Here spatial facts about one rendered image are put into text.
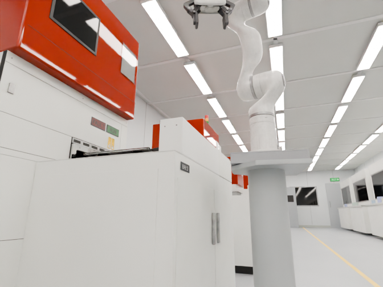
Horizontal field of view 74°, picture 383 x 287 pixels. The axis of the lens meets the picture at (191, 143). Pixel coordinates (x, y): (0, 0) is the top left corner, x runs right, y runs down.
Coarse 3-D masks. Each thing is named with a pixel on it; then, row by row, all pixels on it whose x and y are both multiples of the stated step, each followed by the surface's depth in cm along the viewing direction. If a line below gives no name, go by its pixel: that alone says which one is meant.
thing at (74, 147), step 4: (72, 144) 122; (76, 144) 124; (72, 148) 122; (76, 148) 124; (80, 148) 126; (84, 148) 129; (88, 148) 132; (72, 152) 121; (84, 152) 130; (88, 152) 131; (72, 156) 121
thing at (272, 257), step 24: (240, 168) 107; (264, 168) 105; (288, 168) 105; (264, 192) 103; (264, 216) 101; (288, 216) 103; (264, 240) 99; (288, 240) 99; (264, 264) 97; (288, 264) 96
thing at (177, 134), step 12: (168, 120) 95; (180, 120) 93; (168, 132) 93; (180, 132) 92; (192, 132) 102; (168, 144) 92; (180, 144) 90; (192, 144) 101; (204, 144) 117; (192, 156) 99; (204, 156) 115; (216, 156) 136; (216, 168) 134
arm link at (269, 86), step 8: (264, 72) 121; (272, 72) 118; (280, 72) 119; (256, 80) 121; (264, 80) 119; (272, 80) 116; (280, 80) 116; (256, 88) 121; (264, 88) 119; (272, 88) 116; (280, 88) 118; (256, 96) 124; (264, 96) 116; (272, 96) 117; (256, 104) 117; (264, 104) 116; (272, 104) 118; (248, 112) 122; (256, 112) 116; (264, 112) 115; (272, 112) 117
